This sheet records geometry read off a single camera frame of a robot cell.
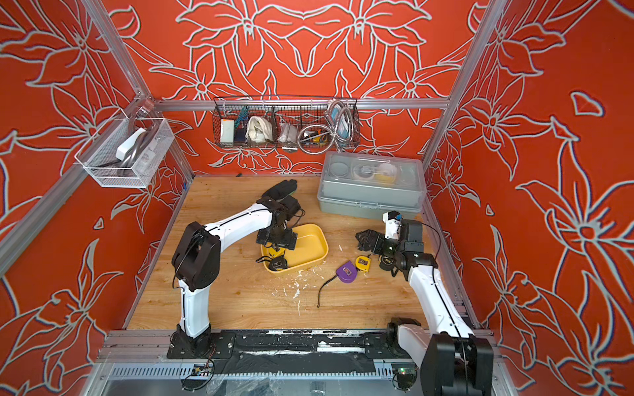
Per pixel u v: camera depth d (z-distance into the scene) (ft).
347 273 2.80
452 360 1.27
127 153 2.29
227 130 2.95
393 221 2.45
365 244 2.42
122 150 2.26
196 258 1.67
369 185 2.96
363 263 2.94
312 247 3.06
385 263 2.87
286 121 3.18
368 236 2.39
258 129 2.95
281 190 3.75
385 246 2.37
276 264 2.87
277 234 2.53
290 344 2.44
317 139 2.91
